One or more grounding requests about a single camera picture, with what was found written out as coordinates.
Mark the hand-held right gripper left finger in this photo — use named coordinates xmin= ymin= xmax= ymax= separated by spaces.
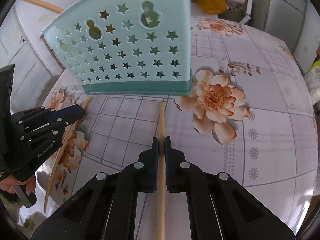
xmin=31 ymin=137 xmax=160 ymax=240

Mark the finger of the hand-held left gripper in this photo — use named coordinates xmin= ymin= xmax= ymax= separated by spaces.
xmin=19 ymin=116 xmax=86 ymax=143
xmin=11 ymin=105 xmax=87 ymax=126

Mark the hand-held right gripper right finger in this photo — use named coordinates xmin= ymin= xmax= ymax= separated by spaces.
xmin=164 ymin=136 xmax=295 ymax=240

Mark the single wooden chopstick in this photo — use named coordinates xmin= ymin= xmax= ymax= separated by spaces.
xmin=155 ymin=102 xmax=166 ymax=240
xmin=43 ymin=96 xmax=93 ymax=213

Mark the teal star-cutout utensil holder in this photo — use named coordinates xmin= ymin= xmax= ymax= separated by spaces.
xmin=41 ymin=0 xmax=193 ymax=97

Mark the person's left hand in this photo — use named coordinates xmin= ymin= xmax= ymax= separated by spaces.
xmin=0 ymin=174 xmax=37 ymax=201

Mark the green shaggy rug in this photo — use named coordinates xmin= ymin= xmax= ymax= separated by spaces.
xmin=22 ymin=214 xmax=39 ymax=232

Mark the white door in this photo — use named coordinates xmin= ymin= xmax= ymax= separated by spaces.
xmin=0 ymin=5 xmax=66 ymax=105

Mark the olive cardboard box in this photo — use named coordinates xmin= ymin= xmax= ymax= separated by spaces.
xmin=218 ymin=1 xmax=252 ymax=24

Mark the white and green rice sack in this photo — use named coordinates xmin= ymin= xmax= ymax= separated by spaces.
xmin=303 ymin=59 xmax=320 ymax=103

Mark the yellow plastic bag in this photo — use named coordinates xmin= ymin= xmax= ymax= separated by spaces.
xmin=196 ymin=0 xmax=227 ymax=15

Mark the grey refrigerator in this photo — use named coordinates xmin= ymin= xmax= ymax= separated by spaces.
xmin=264 ymin=0 xmax=320 ymax=73

